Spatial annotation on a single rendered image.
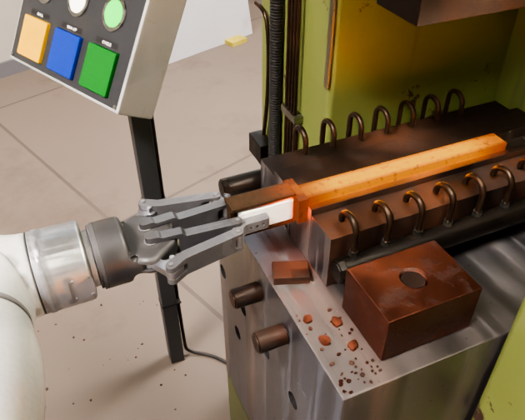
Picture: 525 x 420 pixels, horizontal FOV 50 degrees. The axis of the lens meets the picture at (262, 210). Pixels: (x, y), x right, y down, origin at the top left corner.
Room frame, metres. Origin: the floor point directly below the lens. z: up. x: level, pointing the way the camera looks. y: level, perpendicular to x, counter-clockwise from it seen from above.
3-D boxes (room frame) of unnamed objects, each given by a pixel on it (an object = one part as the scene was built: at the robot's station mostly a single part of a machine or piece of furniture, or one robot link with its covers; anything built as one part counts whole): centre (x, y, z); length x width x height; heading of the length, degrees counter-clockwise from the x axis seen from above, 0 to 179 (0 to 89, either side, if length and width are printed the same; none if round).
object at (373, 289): (0.43, -0.16, 0.95); 0.12 x 0.09 x 0.07; 114
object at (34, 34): (1.02, 0.42, 1.01); 0.07 x 0.05 x 0.07; 49
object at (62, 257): (0.43, 0.21, 1.00); 0.09 x 0.06 x 0.09; 24
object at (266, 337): (0.44, -0.01, 0.87); 0.04 x 0.03 x 0.03; 114
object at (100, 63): (0.89, 0.27, 1.01); 0.07 x 0.05 x 0.07; 49
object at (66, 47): (0.95, 0.35, 1.01); 0.07 x 0.05 x 0.07; 49
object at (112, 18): (0.92, 0.24, 1.09); 0.05 x 0.03 x 0.04; 24
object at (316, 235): (0.65, -0.23, 0.96); 0.42 x 0.20 x 0.09; 114
